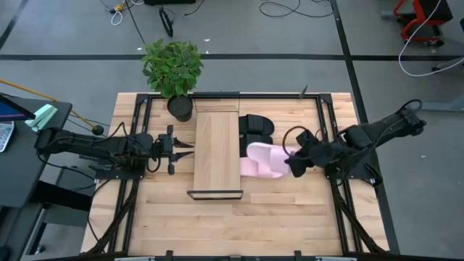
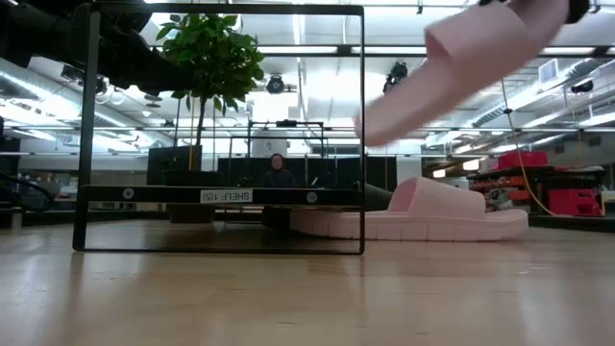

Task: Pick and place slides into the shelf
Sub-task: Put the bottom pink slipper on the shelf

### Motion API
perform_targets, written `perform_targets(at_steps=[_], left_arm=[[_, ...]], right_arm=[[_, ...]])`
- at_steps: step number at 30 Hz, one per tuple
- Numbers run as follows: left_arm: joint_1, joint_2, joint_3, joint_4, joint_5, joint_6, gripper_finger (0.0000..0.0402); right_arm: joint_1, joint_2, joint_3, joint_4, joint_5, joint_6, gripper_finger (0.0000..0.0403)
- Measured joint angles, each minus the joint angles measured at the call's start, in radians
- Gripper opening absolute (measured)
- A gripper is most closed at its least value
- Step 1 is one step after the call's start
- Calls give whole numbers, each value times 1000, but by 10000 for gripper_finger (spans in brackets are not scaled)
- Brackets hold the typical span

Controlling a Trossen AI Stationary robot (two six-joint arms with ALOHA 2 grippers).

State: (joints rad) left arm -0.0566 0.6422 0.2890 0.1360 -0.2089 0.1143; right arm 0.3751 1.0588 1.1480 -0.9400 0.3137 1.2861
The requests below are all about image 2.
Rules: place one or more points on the black ceiling spotlight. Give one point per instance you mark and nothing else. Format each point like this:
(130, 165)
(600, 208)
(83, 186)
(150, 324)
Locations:
(396, 74)
(275, 84)
(582, 86)

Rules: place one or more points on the pink foam slide sandal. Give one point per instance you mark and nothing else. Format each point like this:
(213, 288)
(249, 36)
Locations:
(432, 226)
(456, 72)

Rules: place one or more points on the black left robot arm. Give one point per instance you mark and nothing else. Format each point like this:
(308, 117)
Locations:
(38, 29)

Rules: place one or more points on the red plastic crate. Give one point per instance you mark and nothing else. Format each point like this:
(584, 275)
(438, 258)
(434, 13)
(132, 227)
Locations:
(521, 159)
(574, 202)

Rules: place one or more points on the dark storage table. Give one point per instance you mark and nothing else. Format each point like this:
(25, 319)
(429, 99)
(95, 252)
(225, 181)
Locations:
(567, 172)

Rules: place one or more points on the black plant pot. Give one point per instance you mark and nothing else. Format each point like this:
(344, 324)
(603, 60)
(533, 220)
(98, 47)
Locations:
(192, 178)

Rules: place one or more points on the green leafy potted plant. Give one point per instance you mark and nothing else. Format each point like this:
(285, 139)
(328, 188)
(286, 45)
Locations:
(211, 53)

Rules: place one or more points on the black background rig frame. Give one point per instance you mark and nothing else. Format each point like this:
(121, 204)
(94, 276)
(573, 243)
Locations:
(287, 123)

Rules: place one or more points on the orange storage bins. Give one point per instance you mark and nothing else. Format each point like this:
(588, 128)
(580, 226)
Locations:
(520, 187)

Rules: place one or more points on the white shelf label sticker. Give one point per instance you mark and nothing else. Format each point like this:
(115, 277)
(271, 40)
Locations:
(226, 195)

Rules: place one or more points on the black frame shoe shelf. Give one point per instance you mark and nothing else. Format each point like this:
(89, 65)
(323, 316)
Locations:
(168, 194)

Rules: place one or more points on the person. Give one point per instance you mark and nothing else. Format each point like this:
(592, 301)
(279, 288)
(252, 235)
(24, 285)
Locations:
(277, 175)

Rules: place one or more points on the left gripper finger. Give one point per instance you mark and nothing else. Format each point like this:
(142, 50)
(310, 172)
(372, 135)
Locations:
(175, 81)

